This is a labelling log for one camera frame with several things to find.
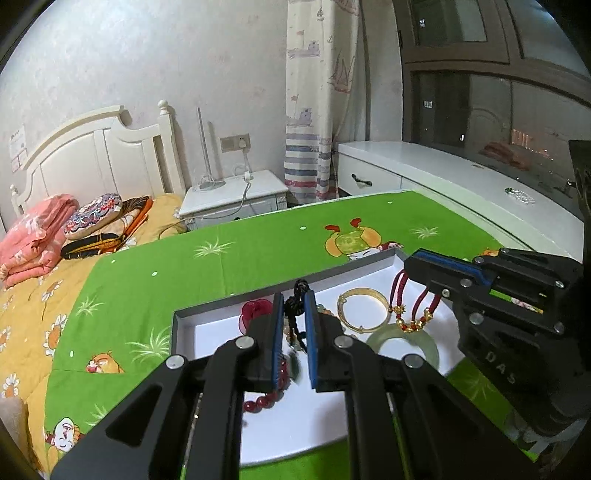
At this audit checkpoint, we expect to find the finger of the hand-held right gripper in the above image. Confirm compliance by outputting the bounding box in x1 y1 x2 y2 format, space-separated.
418 248 583 319
404 251 568 335

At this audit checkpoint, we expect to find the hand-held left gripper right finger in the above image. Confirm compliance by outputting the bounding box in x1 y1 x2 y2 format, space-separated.
304 291 541 480

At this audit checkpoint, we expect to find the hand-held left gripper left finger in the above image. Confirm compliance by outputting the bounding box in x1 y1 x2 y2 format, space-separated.
51 292 284 480

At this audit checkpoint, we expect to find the red cord pendant necklace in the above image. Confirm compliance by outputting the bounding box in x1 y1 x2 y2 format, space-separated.
283 270 445 384

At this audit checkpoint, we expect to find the red foil rose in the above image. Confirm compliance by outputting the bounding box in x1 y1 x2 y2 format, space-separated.
239 299 274 332

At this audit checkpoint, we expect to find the gold bangle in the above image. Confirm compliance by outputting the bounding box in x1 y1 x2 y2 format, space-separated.
336 287 392 334

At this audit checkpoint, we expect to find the grey shallow box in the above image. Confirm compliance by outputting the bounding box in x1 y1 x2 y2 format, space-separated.
172 249 467 467

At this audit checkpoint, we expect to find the dark red bead bracelet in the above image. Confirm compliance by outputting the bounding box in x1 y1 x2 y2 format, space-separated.
242 360 289 414

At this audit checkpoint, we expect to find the pale green jade bangle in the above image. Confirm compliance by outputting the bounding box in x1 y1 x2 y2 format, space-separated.
366 323 437 370

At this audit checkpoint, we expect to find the green printed cloth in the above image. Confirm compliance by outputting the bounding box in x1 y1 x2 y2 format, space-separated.
44 189 536 480

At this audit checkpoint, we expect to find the white low cabinet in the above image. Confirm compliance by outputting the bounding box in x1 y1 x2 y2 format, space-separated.
336 141 585 259

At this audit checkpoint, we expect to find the white nightstand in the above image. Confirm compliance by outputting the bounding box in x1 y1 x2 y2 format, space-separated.
178 169 289 232

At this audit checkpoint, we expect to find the dark window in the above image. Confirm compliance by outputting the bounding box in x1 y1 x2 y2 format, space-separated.
392 0 591 181

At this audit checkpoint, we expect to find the black and orange cloth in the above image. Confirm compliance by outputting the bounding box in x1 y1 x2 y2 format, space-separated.
60 196 153 259

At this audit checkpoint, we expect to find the white desk lamp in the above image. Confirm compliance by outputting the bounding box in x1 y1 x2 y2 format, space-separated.
196 107 227 191

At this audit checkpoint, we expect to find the printed striped curtain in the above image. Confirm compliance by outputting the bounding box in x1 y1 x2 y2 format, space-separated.
283 0 361 204

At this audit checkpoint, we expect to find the patterned round cushion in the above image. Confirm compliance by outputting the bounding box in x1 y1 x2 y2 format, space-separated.
64 194 123 241

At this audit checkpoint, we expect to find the white bed headboard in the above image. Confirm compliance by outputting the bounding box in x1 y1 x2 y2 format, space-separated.
10 99 188 227

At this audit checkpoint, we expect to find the pink folded blanket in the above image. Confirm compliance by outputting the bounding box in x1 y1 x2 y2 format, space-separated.
0 194 79 289

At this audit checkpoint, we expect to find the white charger cable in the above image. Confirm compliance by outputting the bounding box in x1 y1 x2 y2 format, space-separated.
231 143 256 220

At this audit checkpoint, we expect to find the wall socket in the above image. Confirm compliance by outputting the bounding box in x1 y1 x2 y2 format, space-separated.
219 133 251 153

